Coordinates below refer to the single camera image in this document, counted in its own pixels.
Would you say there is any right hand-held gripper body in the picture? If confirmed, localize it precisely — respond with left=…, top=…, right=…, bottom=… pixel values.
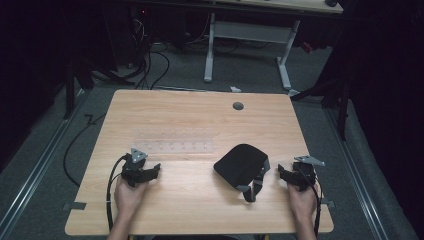
left=291, top=154, right=326, bottom=193

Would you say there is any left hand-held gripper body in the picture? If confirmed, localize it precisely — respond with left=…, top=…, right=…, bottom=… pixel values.
left=120, top=147, right=150, bottom=188

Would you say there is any person's right hand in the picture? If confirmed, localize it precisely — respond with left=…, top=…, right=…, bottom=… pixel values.
left=287, top=183, right=318, bottom=219

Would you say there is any person's left hand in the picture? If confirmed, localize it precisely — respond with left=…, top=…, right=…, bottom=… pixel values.
left=113, top=176, right=150, bottom=218

